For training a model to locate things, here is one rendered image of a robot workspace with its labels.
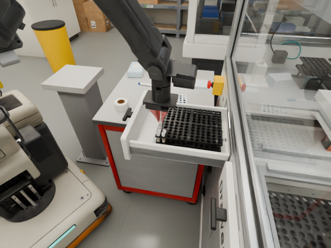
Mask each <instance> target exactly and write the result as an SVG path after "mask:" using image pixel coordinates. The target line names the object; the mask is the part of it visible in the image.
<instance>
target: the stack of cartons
mask: <svg viewBox="0 0 331 248"><path fill-rule="evenodd" d="M72 2H73V5H74V9H75V13H76V16H77V20H78V23H79V26H80V30H81V31H96V32H107V31H109V30H110V29H111V23H110V21H109V20H108V18H107V17H106V16H105V15H104V14H103V12H102V11H101V10H100V9H99V8H98V7H97V5H96V4H95V3H94V2H93V1H92V0H72Z"/></svg>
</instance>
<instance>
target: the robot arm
mask: <svg viewBox="0 0 331 248"><path fill-rule="evenodd" d="M92 1H93V2H94V3H95V4H96V5H97V7H98V8H99V9H100V10H101V11H102V12H103V14H104V15H105V16H106V17H107V18H108V20H109V21H110V22H111V23H112V24H113V26H114V27H115V28H116V29H117V30H118V32H119V33H120V34H121V35H122V37H123V38H124V39H125V41H126V42H127V43H128V45H129V46H130V49H131V51H132V53H133V54H134V55H135V56H136V57H137V58H138V60H137V61H138V62H139V64H140V65H141V66H142V67H143V68H144V69H145V70H146V71H147V72H148V74H149V78H150V79H151V88H152V90H148V91H147V93H146V95H145V97H144V99H143V105H144V104H145V108H146V109H150V112H151V113H152V114H153V115H154V116H155V117H156V119H157V121H158V122H159V120H160V113H161V119H162V123H163V121H164V118H165V116H166V115H167V113H168V110H169V108H173V109H175V108H176V104H177V101H178V96H179V95H178V94H175V93H170V88H171V78H172V83H173V86H174V87H179V88H186V89H192V90H194V88H195V83H196V77H197V71H198V67H197V66H196V65H194V64H189V63H183V62H180V60H178V59H171V58H170V55H171V51H172V46H171V44H170V42H169V41H168V39H167V37H166V35H165V34H161V32H160V31H159V29H158V28H157V27H155V25H154V24H153V23H152V22H151V21H150V19H149V18H148V16H147V15H146V13H145V12H144V10H143V9H142V7H141V5H140V4H139V2H138V1H137V0H92ZM25 14H26V12H25V10H24V8H23V7H22V6H21V4H20V3H19V2H18V1H16V0H0V53H4V52H7V51H11V50H15V49H19V48H22V47H23V42H22V40H21V39H20V37H19V36H18V34H17V33H16V31H17V29H21V30H23V29H24V27H25V25H26V24H24V23H23V18H24V16H25Z"/></svg>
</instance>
